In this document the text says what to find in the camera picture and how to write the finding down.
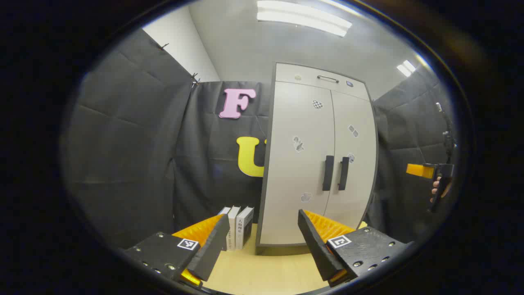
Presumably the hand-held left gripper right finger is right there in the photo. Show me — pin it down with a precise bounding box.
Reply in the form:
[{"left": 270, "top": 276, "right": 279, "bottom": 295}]
[{"left": 298, "top": 209, "right": 414, "bottom": 287}]

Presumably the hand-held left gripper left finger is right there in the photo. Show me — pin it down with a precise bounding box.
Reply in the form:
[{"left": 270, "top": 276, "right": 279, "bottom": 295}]
[{"left": 123, "top": 213, "right": 230, "bottom": 287}]

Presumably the grey double-door shoe cabinet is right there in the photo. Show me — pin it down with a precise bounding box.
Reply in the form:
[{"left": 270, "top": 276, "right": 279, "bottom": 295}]
[{"left": 256, "top": 62, "right": 378, "bottom": 256}]

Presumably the grey cabinet door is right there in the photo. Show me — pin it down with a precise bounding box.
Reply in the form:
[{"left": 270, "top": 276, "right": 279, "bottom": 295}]
[
  {"left": 259, "top": 81, "right": 335, "bottom": 246},
  {"left": 323, "top": 90, "right": 377, "bottom": 230}
]

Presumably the black door handle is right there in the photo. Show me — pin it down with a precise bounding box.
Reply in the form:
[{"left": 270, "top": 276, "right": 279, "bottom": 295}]
[
  {"left": 322, "top": 155, "right": 334, "bottom": 191},
  {"left": 338, "top": 157, "right": 350, "bottom": 191}
]

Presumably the grey cabinet drawer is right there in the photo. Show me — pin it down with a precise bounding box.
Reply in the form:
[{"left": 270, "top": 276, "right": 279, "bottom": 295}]
[{"left": 273, "top": 63, "right": 371, "bottom": 102}]

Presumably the small ceiling light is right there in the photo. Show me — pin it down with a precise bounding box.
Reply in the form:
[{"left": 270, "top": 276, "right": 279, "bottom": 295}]
[{"left": 396, "top": 60, "right": 417, "bottom": 77}]

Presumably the black backdrop cloth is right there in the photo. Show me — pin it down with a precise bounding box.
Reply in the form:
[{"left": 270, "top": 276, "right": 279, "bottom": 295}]
[{"left": 59, "top": 29, "right": 457, "bottom": 250}]

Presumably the long ceiling light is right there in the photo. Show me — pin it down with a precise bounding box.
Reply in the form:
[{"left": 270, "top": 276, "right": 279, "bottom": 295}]
[{"left": 257, "top": 0, "right": 352, "bottom": 38}]

